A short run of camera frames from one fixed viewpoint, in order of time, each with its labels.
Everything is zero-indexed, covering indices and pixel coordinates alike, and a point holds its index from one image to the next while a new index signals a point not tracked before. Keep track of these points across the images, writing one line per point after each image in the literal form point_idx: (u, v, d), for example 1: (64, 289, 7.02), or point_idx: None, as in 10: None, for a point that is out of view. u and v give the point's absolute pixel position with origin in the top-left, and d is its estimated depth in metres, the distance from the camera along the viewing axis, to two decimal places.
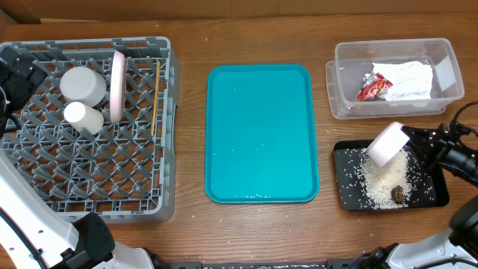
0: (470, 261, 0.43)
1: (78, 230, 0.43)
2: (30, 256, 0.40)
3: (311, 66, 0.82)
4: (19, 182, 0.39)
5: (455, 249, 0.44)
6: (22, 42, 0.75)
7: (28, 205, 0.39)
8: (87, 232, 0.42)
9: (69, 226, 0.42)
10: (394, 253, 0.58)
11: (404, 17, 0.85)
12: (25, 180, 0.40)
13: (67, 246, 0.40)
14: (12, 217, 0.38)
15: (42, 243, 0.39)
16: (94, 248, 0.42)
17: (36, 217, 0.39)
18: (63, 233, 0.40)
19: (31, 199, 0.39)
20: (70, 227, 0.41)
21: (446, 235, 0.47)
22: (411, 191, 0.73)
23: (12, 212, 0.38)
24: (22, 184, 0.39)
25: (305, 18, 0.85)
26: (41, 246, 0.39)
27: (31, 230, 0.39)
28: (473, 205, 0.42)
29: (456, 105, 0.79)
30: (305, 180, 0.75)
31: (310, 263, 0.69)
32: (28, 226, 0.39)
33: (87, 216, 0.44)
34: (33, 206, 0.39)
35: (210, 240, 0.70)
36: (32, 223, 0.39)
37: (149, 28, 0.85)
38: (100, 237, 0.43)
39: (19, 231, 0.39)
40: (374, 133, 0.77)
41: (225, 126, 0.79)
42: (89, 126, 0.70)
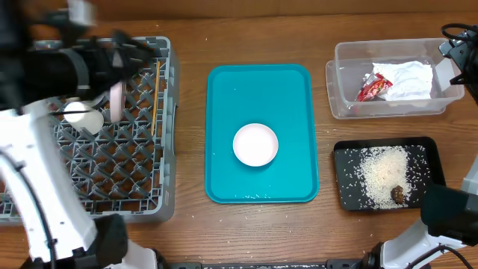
0: (453, 246, 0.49)
1: (98, 229, 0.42)
2: (45, 243, 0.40)
3: (311, 66, 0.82)
4: (57, 172, 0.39)
5: (438, 239, 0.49)
6: None
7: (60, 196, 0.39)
8: (105, 233, 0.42)
9: (89, 224, 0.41)
10: (385, 254, 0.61)
11: (405, 17, 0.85)
12: (62, 169, 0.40)
13: (81, 244, 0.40)
14: (42, 203, 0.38)
15: (60, 235, 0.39)
16: (104, 253, 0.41)
17: (63, 209, 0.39)
18: (82, 231, 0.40)
19: (65, 193, 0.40)
20: (89, 225, 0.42)
21: (424, 229, 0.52)
22: (411, 191, 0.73)
23: (43, 200, 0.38)
24: (59, 175, 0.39)
25: (305, 18, 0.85)
26: (57, 237, 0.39)
27: (54, 220, 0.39)
28: (441, 202, 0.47)
29: (456, 106, 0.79)
30: (305, 180, 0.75)
31: (310, 263, 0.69)
32: (53, 216, 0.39)
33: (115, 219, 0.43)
34: (64, 201, 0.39)
35: (209, 240, 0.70)
36: (59, 214, 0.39)
37: (149, 28, 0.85)
38: (115, 241, 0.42)
39: (43, 217, 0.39)
40: (373, 133, 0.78)
41: (224, 127, 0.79)
42: (89, 126, 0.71)
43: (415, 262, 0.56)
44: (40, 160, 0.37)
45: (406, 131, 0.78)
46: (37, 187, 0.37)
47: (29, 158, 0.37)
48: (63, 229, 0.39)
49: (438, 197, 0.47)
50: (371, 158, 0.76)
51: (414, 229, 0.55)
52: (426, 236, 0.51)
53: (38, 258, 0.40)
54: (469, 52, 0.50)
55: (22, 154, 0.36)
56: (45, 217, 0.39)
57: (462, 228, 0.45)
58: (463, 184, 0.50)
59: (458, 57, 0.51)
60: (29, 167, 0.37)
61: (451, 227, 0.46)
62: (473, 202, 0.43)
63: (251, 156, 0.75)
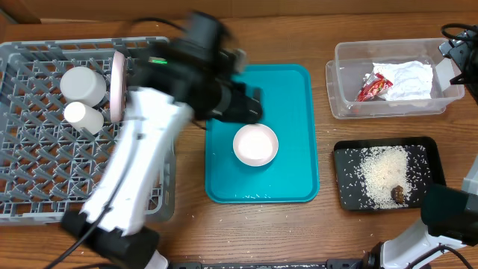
0: (453, 246, 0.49)
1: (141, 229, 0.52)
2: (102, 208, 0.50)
3: (311, 66, 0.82)
4: (153, 168, 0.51)
5: (438, 239, 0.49)
6: (22, 42, 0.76)
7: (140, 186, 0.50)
8: (142, 235, 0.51)
9: (137, 220, 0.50)
10: (384, 254, 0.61)
11: (405, 16, 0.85)
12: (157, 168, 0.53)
13: (125, 226, 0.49)
14: (128, 177, 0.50)
15: (117, 206, 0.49)
16: (131, 250, 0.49)
17: (138, 191, 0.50)
18: (134, 217, 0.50)
19: (146, 187, 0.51)
20: (140, 220, 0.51)
21: (424, 229, 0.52)
22: (411, 191, 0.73)
23: (131, 175, 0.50)
24: (151, 170, 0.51)
25: (305, 18, 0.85)
26: (113, 206, 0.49)
27: (124, 194, 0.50)
28: (441, 203, 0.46)
29: (457, 105, 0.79)
30: (305, 179, 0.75)
31: (310, 263, 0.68)
32: (125, 192, 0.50)
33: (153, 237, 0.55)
34: (140, 190, 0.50)
35: (209, 240, 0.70)
36: (128, 191, 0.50)
37: (149, 28, 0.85)
38: (144, 249, 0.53)
39: (120, 187, 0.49)
40: (373, 133, 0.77)
41: (224, 127, 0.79)
42: (89, 126, 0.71)
43: (415, 262, 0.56)
44: (150, 144, 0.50)
45: (406, 131, 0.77)
46: (138, 165, 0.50)
47: (153, 134, 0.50)
48: (122, 206, 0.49)
49: (438, 197, 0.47)
50: (371, 158, 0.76)
51: (414, 229, 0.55)
52: (425, 236, 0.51)
53: (86, 214, 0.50)
54: (469, 52, 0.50)
55: (146, 134, 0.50)
56: (121, 187, 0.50)
57: (462, 229, 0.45)
58: (463, 184, 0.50)
59: (457, 57, 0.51)
60: (145, 144, 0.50)
61: (451, 227, 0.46)
62: (472, 202, 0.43)
63: (255, 154, 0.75)
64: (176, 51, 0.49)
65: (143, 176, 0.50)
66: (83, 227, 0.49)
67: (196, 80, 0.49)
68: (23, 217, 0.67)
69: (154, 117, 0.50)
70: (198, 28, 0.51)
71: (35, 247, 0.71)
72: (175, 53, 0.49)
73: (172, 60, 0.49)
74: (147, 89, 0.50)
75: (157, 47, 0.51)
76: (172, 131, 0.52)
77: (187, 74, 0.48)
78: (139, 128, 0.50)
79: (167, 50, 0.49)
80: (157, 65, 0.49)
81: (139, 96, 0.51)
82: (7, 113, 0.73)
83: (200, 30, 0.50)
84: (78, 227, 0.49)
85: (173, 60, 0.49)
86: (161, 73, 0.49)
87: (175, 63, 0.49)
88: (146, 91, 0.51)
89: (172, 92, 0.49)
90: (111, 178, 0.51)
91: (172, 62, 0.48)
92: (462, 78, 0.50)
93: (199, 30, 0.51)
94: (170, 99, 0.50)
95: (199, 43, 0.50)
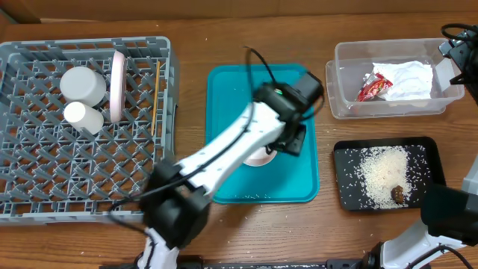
0: (452, 246, 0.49)
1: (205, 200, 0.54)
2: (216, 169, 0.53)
3: (311, 66, 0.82)
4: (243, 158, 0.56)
5: (438, 239, 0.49)
6: (22, 42, 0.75)
7: (232, 164, 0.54)
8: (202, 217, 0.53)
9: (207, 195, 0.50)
10: (384, 254, 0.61)
11: (405, 16, 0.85)
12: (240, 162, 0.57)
13: (203, 187, 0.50)
14: (227, 152, 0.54)
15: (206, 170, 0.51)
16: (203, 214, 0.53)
17: (228, 167, 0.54)
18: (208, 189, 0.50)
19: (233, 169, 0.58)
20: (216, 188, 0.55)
21: (425, 229, 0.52)
22: (411, 191, 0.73)
23: (230, 152, 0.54)
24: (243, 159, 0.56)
25: (305, 18, 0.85)
26: (206, 168, 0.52)
27: (218, 163, 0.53)
28: (440, 203, 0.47)
29: (456, 105, 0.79)
30: (305, 179, 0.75)
31: (310, 263, 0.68)
32: (219, 163, 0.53)
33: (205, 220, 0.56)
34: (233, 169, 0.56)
35: (210, 240, 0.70)
36: (224, 162, 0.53)
37: (149, 28, 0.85)
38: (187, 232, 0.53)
39: (222, 154, 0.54)
40: (373, 133, 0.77)
41: (224, 127, 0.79)
42: (89, 126, 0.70)
43: (415, 262, 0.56)
44: (253, 140, 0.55)
45: (406, 131, 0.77)
46: (239, 146, 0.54)
47: (255, 134, 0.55)
48: (212, 173, 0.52)
49: (438, 197, 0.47)
50: (371, 158, 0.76)
51: (414, 229, 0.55)
52: (426, 236, 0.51)
53: (181, 167, 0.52)
54: (469, 52, 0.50)
55: (252, 129, 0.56)
56: (216, 159, 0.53)
57: (461, 229, 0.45)
58: (463, 184, 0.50)
59: (456, 57, 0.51)
60: (248, 137, 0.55)
61: (451, 227, 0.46)
62: (472, 202, 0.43)
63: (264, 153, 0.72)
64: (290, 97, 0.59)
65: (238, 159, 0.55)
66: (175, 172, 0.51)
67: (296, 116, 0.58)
68: (23, 217, 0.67)
69: (261, 122, 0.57)
70: (302, 82, 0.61)
71: (35, 247, 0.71)
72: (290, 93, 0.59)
73: (286, 96, 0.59)
74: (263, 105, 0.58)
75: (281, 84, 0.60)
76: (266, 137, 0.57)
77: (282, 109, 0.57)
78: (252, 121, 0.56)
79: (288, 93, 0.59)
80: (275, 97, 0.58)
81: (258, 106, 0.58)
82: (7, 113, 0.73)
83: (308, 84, 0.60)
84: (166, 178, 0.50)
85: (285, 96, 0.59)
86: (279, 99, 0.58)
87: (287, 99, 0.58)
88: (259, 105, 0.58)
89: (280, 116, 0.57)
90: (210, 150, 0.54)
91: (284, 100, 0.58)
92: (462, 78, 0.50)
93: (304, 85, 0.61)
94: (278, 116, 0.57)
95: (302, 93, 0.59)
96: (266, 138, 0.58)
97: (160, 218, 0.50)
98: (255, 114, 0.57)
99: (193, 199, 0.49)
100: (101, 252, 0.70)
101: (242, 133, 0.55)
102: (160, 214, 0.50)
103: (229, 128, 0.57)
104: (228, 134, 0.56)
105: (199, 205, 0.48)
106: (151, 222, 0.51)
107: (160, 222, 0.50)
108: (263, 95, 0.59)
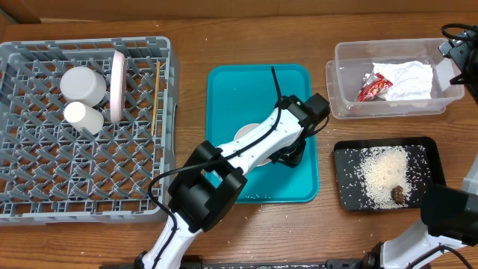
0: (452, 246, 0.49)
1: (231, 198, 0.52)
2: (250, 156, 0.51)
3: (311, 66, 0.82)
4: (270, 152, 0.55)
5: (438, 238, 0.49)
6: (22, 42, 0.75)
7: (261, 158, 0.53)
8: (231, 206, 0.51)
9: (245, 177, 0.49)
10: (385, 254, 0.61)
11: (405, 17, 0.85)
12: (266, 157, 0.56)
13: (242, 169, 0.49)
14: (259, 142, 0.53)
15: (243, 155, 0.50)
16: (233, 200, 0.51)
17: (258, 157, 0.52)
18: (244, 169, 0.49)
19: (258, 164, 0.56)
20: None
21: (424, 229, 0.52)
22: (411, 191, 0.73)
23: (261, 143, 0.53)
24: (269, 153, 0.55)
25: (305, 18, 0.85)
26: (242, 152, 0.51)
27: (251, 150, 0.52)
28: (439, 203, 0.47)
29: (456, 106, 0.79)
30: (305, 180, 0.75)
31: (310, 263, 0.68)
32: (252, 150, 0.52)
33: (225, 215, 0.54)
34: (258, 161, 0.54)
35: (210, 240, 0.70)
36: (256, 152, 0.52)
37: (149, 28, 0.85)
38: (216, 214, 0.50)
39: (254, 143, 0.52)
40: (373, 132, 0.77)
41: (224, 127, 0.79)
42: (89, 126, 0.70)
43: (415, 262, 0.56)
44: (279, 137, 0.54)
45: (406, 131, 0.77)
46: (267, 140, 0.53)
47: (281, 133, 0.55)
48: (247, 160, 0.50)
49: (438, 198, 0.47)
50: (371, 158, 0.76)
51: (414, 229, 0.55)
52: (426, 236, 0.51)
53: (221, 149, 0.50)
54: (468, 52, 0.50)
55: (279, 128, 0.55)
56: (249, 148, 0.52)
57: (461, 229, 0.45)
58: (464, 184, 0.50)
59: (456, 57, 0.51)
60: (276, 135, 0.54)
61: (450, 227, 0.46)
62: (472, 202, 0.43)
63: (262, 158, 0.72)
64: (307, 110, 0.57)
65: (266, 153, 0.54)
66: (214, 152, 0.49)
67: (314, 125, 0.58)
68: (23, 217, 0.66)
69: (287, 124, 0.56)
70: (312, 102, 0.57)
71: (35, 247, 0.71)
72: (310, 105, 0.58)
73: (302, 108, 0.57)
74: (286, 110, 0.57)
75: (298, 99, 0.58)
76: (287, 140, 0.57)
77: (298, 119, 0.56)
78: (278, 121, 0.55)
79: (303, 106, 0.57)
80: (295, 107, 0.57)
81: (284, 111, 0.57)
82: (7, 113, 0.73)
83: (320, 105, 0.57)
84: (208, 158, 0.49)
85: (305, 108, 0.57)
86: (299, 109, 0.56)
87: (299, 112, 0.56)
88: (283, 110, 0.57)
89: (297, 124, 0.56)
90: (244, 140, 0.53)
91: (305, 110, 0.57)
92: (461, 77, 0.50)
93: (315, 106, 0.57)
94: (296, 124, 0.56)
95: (314, 111, 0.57)
96: (285, 141, 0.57)
97: (190, 199, 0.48)
98: (281, 116, 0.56)
99: (225, 185, 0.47)
100: (101, 252, 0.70)
101: (269, 129, 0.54)
102: (193, 196, 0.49)
103: (258, 126, 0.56)
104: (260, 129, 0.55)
105: (231, 194, 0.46)
106: (179, 202, 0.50)
107: (188, 204, 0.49)
108: (284, 102, 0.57)
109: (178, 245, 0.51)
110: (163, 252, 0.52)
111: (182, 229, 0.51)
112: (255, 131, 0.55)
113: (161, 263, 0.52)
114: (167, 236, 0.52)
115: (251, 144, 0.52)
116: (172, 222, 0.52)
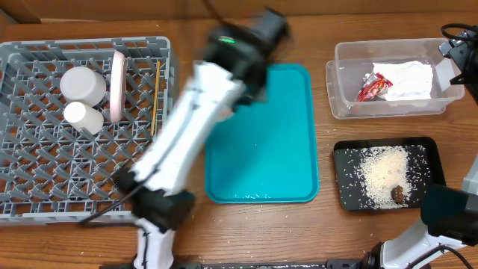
0: (453, 246, 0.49)
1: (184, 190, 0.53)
2: (175, 164, 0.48)
3: (311, 66, 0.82)
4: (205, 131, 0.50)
5: (438, 239, 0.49)
6: (22, 42, 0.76)
7: (186, 154, 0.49)
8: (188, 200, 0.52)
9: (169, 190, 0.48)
10: (384, 254, 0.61)
11: (405, 16, 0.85)
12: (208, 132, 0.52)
13: (168, 186, 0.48)
14: (177, 137, 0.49)
15: (164, 168, 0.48)
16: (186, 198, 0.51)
17: (184, 154, 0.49)
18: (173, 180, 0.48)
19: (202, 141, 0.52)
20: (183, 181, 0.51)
21: (424, 229, 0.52)
22: (411, 191, 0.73)
23: (181, 136, 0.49)
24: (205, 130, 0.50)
25: (305, 18, 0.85)
26: (160, 167, 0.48)
27: (172, 158, 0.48)
28: (440, 204, 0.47)
29: (457, 105, 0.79)
30: (305, 180, 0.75)
31: (310, 263, 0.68)
32: (175, 156, 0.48)
33: (195, 196, 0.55)
34: (196, 146, 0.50)
35: (210, 240, 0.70)
36: (177, 156, 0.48)
37: (149, 28, 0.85)
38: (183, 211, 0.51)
39: (175, 143, 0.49)
40: (373, 132, 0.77)
41: (225, 126, 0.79)
42: (89, 126, 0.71)
43: (415, 262, 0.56)
44: (205, 118, 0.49)
45: (406, 131, 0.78)
46: (188, 129, 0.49)
47: (206, 107, 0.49)
48: (169, 171, 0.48)
49: (438, 198, 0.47)
50: (371, 158, 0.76)
51: (414, 229, 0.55)
52: (425, 236, 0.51)
53: (136, 172, 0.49)
54: (468, 52, 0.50)
55: (202, 102, 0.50)
56: (169, 153, 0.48)
57: (461, 229, 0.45)
58: (464, 184, 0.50)
59: (455, 58, 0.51)
60: (199, 117, 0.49)
61: (451, 228, 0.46)
62: (472, 202, 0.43)
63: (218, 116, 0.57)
64: (244, 36, 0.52)
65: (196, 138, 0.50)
66: (133, 184, 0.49)
67: (256, 61, 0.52)
68: (23, 217, 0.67)
69: (211, 92, 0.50)
70: (264, 22, 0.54)
71: (35, 247, 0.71)
72: (240, 35, 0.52)
73: (239, 41, 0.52)
74: (210, 64, 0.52)
75: (231, 28, 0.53)
76: (221, 109, 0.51)
77: (241, 51, 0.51)
78: (200, 91, 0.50)
79: (237, 33, 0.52)
80: (223, 42, 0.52)
81: (202, 69, 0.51)
82: (7, 113, 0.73)
83: (269, 25, 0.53)
84: (128, 186, 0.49)
85: (238, 40, 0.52)
86: (236, 45, 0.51)
87: (240, 43, 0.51)
88: (208, 68, 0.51)
89: (233, 69, 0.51)
90: (160, 144, 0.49)
91: (232, 48, 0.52)
92: (461, 76, 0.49)
93: (263, 25, 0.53)
94: (231, 74, 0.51)
95: (262, 33, 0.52)
96: (222, 110, 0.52)
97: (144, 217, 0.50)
98: (201, 81, 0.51)
99: (156, 205, 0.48)
100: (101, 252, 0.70)
101: (188, 112, 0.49)
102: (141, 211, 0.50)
103: (176, 109, 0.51)
104: (175, 126, 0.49)
105: (166, 211, 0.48)
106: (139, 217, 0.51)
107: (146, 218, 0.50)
108: (212, 50, 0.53)
109: (157, 245, 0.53)
110: (148, 256, 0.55)
111: (153, 233, 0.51)
112: (170, 126, 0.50)
113: (151, 264, 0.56)
114: (143, 241, 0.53)
115: (165, 152, 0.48)
116: (141, 229, 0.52)
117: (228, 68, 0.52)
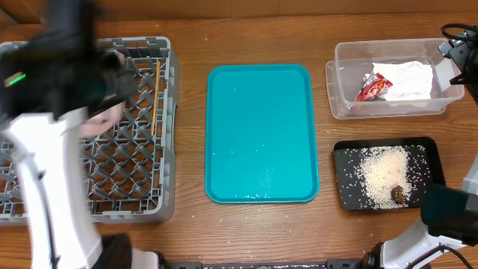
0: (453, 246, 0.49)
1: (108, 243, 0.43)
2: (69, 237, 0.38)
3: (311, 66, 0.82)
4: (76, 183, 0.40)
5: (438, 238, 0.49)
6: None
7: (72, 220, 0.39)
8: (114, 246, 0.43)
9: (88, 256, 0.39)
10: (385, 254, 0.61)
11: (405, 17, 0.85)
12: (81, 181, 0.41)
13: (84, 263, 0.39)
14: (50, 211, 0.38)
15: (62, 251, 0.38)
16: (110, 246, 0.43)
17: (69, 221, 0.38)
18: (86, 247, 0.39)
19: (79, 194, 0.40)
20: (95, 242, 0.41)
21: (424, 229, 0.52)
22: (411, 191, 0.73)
23: (53, 208, 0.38)
24: (76, 183, 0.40)
25: (305, 18, 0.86)
26: (60, 254, 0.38)
27: (60, 233, 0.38)
28: (439, 204, 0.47)
29: (456, 105, 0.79)
30: (305, 180, 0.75)
31: (310, 263, 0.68)
32: (62, 232, 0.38)
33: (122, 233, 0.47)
34: (76, 204, 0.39)
35: (210, 240, 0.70)
36: (64, 229, 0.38)
37: (149, 28, 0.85)
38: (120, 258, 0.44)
39: (48, 226, 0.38)
40: (373, 132, 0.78)
41: (225, 126, 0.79)
42: None
43: (415, 262, 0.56)
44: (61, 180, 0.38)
45: (406, 131, 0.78)
46: (52, 200, 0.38)
47: (54, 164, 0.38)
48: (69, 249, 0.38)
49: (437, 198, 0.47)
50: (371, 158, 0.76)
51: (414, 228, 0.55)
52: (426, 236, 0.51)
53: None
54: (468, 52, 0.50)
55: (43, 165, 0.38)
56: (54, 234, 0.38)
57: (461, 228, 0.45)
58: (464, 184, 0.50)
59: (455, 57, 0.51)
60: (48, 184, 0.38)
61: (451, 228, 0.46)
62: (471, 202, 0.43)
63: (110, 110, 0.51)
64: (40, 55, 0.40)
65: (68, 200, 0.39)
66: None
67: (71, 78, 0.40)
68: (23, 217, 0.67)
69: (43, 147, 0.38)
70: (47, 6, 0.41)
71: None
72: (28, 59, 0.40)
73: (30, 71, 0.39)
74: (19, 119, 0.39)
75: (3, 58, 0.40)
76: (73, 156, 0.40)
77: (56, 73, 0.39)
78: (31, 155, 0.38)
79: (25, 59, 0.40)
80: (16, 85, 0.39)
81: (16, 130, 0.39)
82: None
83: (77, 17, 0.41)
84: None
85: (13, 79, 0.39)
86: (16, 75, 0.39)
87: (40, 68, 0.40)
88: (20, 127, 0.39)
89: (44, 107, 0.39)
90: (39, 237, 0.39)
91: (36, 72, 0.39)
92: (460, 76, 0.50)
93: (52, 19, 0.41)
94: (46, 111, 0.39)
95: (61, 33, 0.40)
96: (74, 154, 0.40)
97: None
98: (25, 143, 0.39)
99: None
100: None
101: (36, 187, 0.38)
102: None
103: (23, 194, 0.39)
104: (31, 197, 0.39)
105: None
106: None
107: None
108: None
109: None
110: None
111: None
112: (30, 210, 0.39)
113: None
114: None
115: (49, 238, 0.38)
116: None
117: (42, 106, 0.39)
